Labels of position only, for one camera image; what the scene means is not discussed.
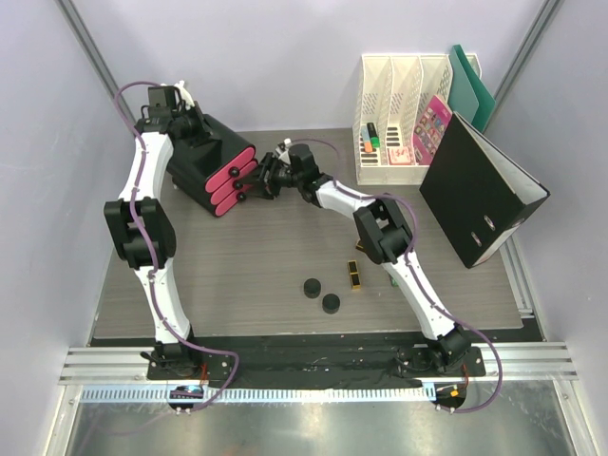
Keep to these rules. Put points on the black round compact right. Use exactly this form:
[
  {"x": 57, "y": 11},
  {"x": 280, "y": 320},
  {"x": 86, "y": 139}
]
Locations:
[{"x": 331, "y": 303}]

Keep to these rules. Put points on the teal plastic folder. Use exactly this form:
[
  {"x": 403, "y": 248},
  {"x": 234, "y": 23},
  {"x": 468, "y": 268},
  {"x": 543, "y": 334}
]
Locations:
[{"x": 468, "y": 94}]

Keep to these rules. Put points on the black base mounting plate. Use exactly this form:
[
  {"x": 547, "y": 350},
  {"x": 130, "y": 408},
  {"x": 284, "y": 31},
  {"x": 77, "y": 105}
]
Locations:
[{"x": 331, "y": 361}]

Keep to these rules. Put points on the aluminium frame rail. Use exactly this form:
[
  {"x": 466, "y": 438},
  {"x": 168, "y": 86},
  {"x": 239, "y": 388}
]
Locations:
[{"x": 121, "y": 374}]

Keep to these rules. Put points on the pink sticky note pad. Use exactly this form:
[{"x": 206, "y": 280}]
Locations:
[{"x": 400, "y": 156}]

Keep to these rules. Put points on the black drawer cabinet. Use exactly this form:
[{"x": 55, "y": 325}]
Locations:
[{"x": 196, "y": 159}]

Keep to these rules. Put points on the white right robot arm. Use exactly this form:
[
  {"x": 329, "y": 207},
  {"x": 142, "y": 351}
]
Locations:
[{"x": 384, "y": 234}]

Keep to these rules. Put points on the black lever arch binder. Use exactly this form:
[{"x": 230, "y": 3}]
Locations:
[{"x": 478, "y": 195}]

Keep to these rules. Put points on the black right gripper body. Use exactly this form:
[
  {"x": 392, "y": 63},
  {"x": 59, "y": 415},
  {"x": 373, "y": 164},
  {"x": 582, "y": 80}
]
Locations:
[{"x": 278, "y": 178}]

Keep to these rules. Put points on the pink sticker booklet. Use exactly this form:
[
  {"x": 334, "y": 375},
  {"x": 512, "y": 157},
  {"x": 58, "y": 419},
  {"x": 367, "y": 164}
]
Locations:
[{"x": 430, "y": 129}]

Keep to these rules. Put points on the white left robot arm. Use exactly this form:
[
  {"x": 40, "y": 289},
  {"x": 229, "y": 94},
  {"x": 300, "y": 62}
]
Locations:
[{"x": 142, "y": 233}]

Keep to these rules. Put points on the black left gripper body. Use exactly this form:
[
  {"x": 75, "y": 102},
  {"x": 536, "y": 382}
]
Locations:
[{"x": 194, "y": 131}]

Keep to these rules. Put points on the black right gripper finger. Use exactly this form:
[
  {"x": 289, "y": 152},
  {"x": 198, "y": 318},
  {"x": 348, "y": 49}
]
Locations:
[
  {"x": 259, "y": 192},
  {"x": 254, "y": 177}
]

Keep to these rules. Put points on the white mesh file organizer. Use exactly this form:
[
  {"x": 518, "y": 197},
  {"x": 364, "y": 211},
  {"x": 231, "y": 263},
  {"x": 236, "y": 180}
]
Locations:
[{"x": 393, "y": 90}]

